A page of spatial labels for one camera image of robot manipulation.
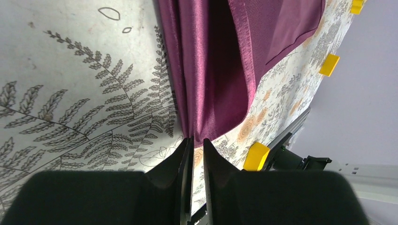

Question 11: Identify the floral tablecloth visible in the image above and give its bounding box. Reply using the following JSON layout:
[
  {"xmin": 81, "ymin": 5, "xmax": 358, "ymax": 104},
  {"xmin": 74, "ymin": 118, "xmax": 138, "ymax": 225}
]
[{"xmin": 0, "ymin": 0, "xmax": 353, "ymax": 222}]

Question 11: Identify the yellow block at right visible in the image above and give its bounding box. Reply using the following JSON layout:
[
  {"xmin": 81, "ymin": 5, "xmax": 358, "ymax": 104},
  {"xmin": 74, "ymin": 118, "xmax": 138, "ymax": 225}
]
[{"xmin": 319, "ymin": 54, "xmax": 340, "ymax": 77}]

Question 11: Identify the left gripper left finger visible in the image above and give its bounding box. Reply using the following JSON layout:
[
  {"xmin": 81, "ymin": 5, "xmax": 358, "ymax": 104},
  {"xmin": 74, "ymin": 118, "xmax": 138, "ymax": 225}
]
[{"xmin": 2, "ymin": 138, "xmax": 194, "ymax": 225}]

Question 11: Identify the yellow block near front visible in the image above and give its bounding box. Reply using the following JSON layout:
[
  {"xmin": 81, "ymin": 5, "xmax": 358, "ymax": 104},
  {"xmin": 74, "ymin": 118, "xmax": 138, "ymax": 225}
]
[{"xmin": 243, "ymin": 142, "xmax": 271, "ymax": 171}]

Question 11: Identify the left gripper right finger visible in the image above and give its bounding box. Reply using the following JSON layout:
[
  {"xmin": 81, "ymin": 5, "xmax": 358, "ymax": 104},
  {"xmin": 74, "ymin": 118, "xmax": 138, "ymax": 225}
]
[{"xmin": 203, "ymin": 139, "xmax": 368, "ymax": 225}]

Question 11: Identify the yellow block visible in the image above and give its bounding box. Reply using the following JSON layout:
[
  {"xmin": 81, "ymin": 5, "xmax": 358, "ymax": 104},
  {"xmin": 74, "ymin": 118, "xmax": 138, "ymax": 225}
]
[
  {"xmin": 319, "ymin": 54, "xmax": 340, "ymax": 77},
  {"xmin": 243, "ymin": 142, "xmax": 271, "ymax": 171}
]

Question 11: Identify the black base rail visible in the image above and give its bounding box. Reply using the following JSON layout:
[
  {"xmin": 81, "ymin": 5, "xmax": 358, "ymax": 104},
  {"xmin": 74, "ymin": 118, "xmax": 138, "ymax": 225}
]
[{"xmin": 187, "ymin": 107, "xmax": 311, "ymax": 225}]

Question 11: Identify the purple satin napkin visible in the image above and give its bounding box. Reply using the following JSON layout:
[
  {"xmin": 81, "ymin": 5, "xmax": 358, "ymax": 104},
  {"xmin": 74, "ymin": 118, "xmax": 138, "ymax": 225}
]
[{"xmin": 157, "ymin": 0, "xmax": 326, "ymax": 147}]

